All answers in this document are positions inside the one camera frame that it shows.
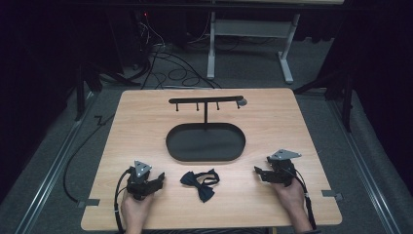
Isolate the tangle of black floor cables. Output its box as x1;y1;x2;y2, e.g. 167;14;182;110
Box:
131;12;223;91

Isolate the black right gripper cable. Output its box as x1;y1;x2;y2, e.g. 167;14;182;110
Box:
293;169;319;231

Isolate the white metal desk frame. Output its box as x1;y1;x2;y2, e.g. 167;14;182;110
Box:
206;12;302;86

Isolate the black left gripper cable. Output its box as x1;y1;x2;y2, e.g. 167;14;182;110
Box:
112;168;131;234

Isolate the person's right hand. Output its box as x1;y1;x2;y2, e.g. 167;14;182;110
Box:
271;176;308;216

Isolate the black hook rack with tray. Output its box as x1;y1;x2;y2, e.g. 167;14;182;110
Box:
165;95;248;163

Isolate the metal floor rail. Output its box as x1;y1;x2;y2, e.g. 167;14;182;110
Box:
325;97;403;234
13;92;98;234

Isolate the grey tape piece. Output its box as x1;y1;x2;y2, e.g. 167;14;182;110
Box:
320;189;344;202
76;197;101;209

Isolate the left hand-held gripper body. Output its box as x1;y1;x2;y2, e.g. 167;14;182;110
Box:
126;160;154;201

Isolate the dark navy bow tie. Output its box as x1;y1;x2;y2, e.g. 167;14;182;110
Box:
179;168;221;204

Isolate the black cable on floor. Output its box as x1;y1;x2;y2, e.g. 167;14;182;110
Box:
62;112;115;204

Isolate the black tripod stand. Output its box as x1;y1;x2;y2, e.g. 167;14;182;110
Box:
292;69;356;134
73;60;141;123

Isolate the person's left hand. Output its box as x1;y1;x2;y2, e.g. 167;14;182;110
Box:
120;190;154;226

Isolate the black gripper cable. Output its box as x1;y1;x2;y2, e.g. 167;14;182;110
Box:
112;168;131;234
293;169;319;231

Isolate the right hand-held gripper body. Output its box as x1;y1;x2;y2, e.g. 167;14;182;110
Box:
266;148;303;188

